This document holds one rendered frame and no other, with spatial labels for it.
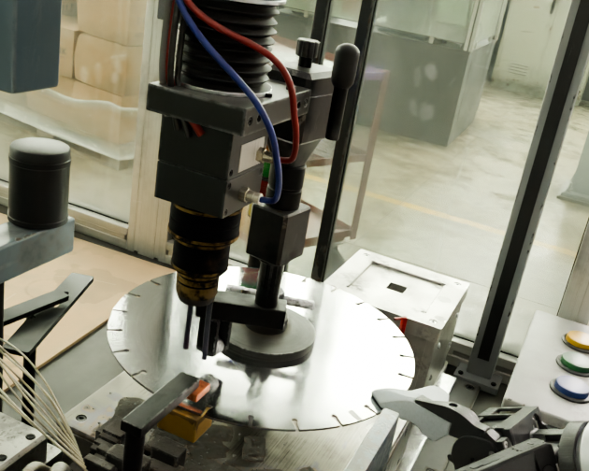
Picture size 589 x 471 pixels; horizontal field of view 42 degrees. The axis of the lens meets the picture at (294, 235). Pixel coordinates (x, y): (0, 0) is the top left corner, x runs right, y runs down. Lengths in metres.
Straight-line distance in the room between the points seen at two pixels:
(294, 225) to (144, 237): 0.79
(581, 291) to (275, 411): 0.61
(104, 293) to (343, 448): 0.58
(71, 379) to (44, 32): 0.61
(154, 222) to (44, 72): 0.84
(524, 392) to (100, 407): 0.49
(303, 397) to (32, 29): 0.40
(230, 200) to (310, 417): 0.24
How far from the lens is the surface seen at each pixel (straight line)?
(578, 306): 1.20
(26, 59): 0.59
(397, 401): 0.74
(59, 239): 0.81
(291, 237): 0.68
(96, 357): 1.14
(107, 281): 1.34
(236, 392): 0.73
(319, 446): 0.85
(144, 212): 1.43
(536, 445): 0.68
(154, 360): 0.77
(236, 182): 0.58
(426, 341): 1.05
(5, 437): 0.77
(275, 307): 0.72
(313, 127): 0.65
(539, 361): 1.04
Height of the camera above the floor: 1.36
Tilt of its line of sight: 22 degrees down
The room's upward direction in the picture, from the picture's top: 10 degrees clockwise
